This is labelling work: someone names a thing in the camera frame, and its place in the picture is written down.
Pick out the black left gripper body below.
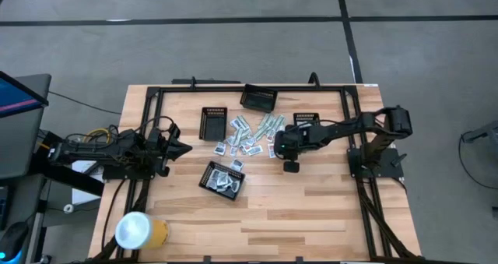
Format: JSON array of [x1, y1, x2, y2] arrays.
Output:
[[146, 128, 175, 167]]

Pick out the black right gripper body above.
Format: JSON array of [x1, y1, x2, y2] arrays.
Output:
[[273, 124, 309, 159]]

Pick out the black slotted plastic basket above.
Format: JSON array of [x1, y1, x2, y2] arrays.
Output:
[[292, 112, 321, 140], [198, 106, 229, 143], [239, 83, 279, 114], [198, 160, 247, 202]]

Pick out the white-lidded yellow wipes canister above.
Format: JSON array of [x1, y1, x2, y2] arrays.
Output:
[[114, 210, 171, 251]]

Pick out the white paper sheet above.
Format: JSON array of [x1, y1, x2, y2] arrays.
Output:
[[71, 160, 104, 206]]

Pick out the black diagonal support beam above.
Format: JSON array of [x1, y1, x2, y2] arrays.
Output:
[[29, 153, 107, 198]]

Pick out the grey desk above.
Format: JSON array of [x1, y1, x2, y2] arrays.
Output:
[[0, 72, 53, 180]]

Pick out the black computer monitor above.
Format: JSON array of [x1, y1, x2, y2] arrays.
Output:
[[0, 69, 50, 119]]

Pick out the black computer mouse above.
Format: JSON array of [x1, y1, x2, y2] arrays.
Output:
[[0, 220, 30, 262]]

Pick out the grey rolling cart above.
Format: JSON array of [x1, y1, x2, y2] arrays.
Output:
[[460, 118, 498, 145]]

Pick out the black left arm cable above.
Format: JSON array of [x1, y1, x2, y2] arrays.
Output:
[[135, 114, 181, 140]]

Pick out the yellow cable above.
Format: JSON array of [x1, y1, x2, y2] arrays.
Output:
[[82, 127, 113, 143]]

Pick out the black aluminium table frame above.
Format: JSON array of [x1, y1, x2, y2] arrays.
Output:
[[83, 72, 429, 264]]

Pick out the black thin cable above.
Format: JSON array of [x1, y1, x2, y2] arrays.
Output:
[[100, 177, 128, 254]]

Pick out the black floor cable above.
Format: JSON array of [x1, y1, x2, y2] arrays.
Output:
[[457, 134, 498, 192], [47, 90, 123, 116]]

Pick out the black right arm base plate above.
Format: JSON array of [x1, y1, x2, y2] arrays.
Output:
[[346, 146, 405, 180]]

